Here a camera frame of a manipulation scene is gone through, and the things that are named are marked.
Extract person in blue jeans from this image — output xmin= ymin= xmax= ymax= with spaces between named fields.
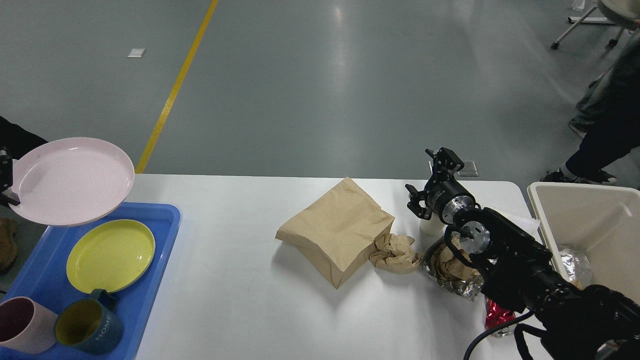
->
xmin=569 ymin=0 xmax=639 ymax=140

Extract crumpled foil with paper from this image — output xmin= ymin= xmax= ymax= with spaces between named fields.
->
xmin=420 ymin=235 xmax=483 ymax=301

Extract grey-blue mug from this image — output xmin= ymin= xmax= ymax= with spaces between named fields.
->
xmin=54 ymin=288 xmax=125 ymax=354

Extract floor outlet plate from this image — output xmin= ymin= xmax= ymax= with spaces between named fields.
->
xmin=456 ymin=161 xmax=480 ymax=177

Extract dark seated person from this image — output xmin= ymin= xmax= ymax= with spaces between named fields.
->
xmin=0 ymin=116 xmax=48 ymax=160

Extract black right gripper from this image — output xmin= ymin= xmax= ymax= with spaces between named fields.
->
xmin=405 ymin=147 xmax=477 ymax=225

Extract pink cup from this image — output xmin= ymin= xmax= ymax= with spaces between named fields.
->
xmin=0 ymin=296 xmax=58 ymax=354

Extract brown shoe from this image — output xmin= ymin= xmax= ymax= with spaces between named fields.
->
xmin=0 ymin=218 xmax=19 ymax=275

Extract yellow plate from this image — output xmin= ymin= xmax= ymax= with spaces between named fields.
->
xmin=65 ymin=219 xmax=156 ymax=294

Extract white rolling stand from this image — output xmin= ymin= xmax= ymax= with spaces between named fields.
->
xmin=550 ymin=0 xmax=626 ymax=50

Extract blue plastic tray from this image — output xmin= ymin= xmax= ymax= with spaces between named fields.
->
xmin=0 ymin=202 xmax=181 ymax=360

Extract foil scrap in bin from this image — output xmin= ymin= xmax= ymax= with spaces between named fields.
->
xmin=558 ymin=245 xmax=594 ymax=290

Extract beige waste bin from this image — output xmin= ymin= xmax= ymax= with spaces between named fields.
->
xmin=526 ymin=182 xmax=640 ymax=302

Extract person in black clothes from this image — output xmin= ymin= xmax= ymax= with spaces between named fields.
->
xmin=539 ymin=80 xmax=640 ymax=187

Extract red foil wrapper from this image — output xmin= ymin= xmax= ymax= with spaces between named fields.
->
xmin=484 ymin=296 xmax=517 ymax=338

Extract brown paper bag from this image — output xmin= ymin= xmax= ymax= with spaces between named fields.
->
xmin=275 ymin=177 xmax=395 ymax=289

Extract crumpled brown paper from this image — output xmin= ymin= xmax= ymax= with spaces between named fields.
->
xmin=369 ymin=234 xmax=424 ymax=274

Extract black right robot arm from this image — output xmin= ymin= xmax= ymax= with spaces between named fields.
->
xmin=406 ymin=147 xmax=640 ymax=360

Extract pink plate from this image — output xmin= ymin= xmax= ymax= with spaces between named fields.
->
xmin=9 ymin=137 xmax=135 ymax=226

